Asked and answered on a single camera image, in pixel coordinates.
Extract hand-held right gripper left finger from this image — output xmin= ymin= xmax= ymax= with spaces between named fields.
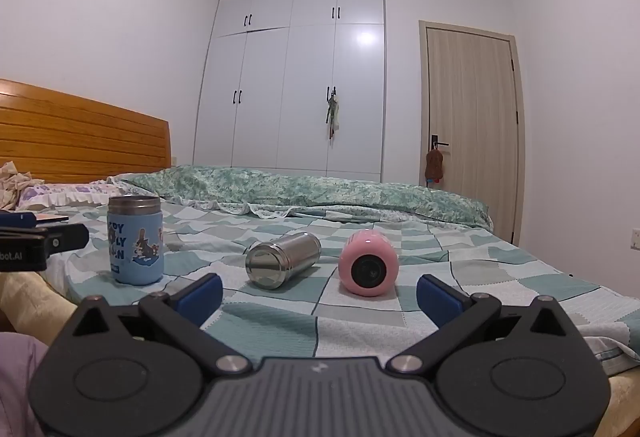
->
xmin=69 ymin=273 xmax=253 ymax=376

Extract beige wooden door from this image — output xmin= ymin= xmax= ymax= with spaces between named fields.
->
xmin=418 ymin=20 xmax=526 ymax=246

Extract beige crumpled cloth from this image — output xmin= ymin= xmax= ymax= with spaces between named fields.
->
xmin=0 ymin=160 xmax=34 ymax=211

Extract white towel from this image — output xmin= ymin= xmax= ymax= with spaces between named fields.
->
xmin=574 ymin=321 xmax=632 ymax=374

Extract stainless steel cup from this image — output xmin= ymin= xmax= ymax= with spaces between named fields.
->
xmin=244 ymin=231 xmax=322 ymax=291

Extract pink cup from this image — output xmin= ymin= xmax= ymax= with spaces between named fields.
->
xmin=338 ymin=229 xmax=400 ymax=297

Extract checkered bed sheet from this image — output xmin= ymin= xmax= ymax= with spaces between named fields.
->
xmin=47 ymin=196 xmax=629 ymax=369

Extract yellow blanket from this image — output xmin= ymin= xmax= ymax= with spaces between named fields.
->
xmin=0 ymin=271 xmax=78 ymax=349
xmin=606 ymin=356 xmax=640 ymax=437

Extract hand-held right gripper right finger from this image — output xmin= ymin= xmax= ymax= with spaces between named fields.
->
xmin=389 ymin=274 xmax=577 ymax=375

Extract purple floral pillow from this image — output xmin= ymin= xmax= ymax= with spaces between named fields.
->
xmin=14 ymin=182 xmax=132 ymax=211

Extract hanging keys and trinkets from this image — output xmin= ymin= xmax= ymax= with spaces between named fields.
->
xmin=323 ymin=86 xmax=342 ymax=141

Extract green floral duvet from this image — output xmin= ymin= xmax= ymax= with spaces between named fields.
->
xmin=114 ymin=165 xmax=494 ymax=231

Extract blue cartoon print cup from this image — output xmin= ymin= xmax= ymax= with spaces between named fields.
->
xmin=107 ymin=196 xmax=165 ymax=287

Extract brown bag on handle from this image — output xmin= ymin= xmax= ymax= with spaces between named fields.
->
xmin=423 ymin=150 xmax=446 ymax=188

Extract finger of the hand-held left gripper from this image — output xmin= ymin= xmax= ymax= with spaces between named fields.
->
xmin=0 ymin=211 xmax=39 ymax=229
xmin=0 ymin=223 xmax=90 ymax=253

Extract wooden headboard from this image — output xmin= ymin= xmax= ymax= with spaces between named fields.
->
xmin=0 ymin=78 xmax=172 ymax=186

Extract white wardrobe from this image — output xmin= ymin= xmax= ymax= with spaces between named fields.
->
xmin=192 ymin=0 xmax=387 ymax=183

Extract purple clothing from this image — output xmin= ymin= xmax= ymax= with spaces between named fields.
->
xmin=0 ymin=331 xmax=49 ymax=437

